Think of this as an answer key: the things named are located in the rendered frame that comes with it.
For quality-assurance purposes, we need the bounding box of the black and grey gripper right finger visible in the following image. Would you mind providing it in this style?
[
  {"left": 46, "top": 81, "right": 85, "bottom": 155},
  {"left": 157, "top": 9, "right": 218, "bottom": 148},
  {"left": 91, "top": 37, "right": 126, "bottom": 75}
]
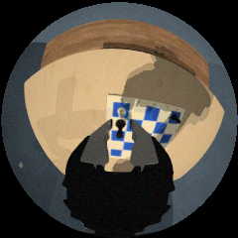
[{"left": 130, "top": 119, "right": 176, "bottom": 193}]

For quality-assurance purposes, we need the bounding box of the blue and white checkerboard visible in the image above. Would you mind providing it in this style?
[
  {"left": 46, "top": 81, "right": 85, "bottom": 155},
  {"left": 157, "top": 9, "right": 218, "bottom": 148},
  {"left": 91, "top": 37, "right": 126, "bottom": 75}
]
[{"left": 106, "top": 94, "right": 185, "bottom": 160}]

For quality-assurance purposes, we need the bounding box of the black chess piece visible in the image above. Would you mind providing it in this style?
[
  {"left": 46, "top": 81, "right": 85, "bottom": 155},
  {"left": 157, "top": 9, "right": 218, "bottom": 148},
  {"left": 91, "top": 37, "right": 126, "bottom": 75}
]
[{"left": 115, "top": 119, "right": 126, "bottom": 139}]

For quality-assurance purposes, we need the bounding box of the black chess pawn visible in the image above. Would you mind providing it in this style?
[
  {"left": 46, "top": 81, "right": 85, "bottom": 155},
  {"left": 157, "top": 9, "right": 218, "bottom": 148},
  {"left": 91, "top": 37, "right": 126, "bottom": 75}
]
[{"left": 172, "top": 114, "right": 180, "bottom": 124}]

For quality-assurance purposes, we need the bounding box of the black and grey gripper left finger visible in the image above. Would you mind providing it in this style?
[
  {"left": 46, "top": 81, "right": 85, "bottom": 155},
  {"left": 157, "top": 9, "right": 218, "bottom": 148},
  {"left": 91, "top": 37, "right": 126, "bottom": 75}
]
[{"left": 62, "top": 119, "right": 112, "bottom": 187}]

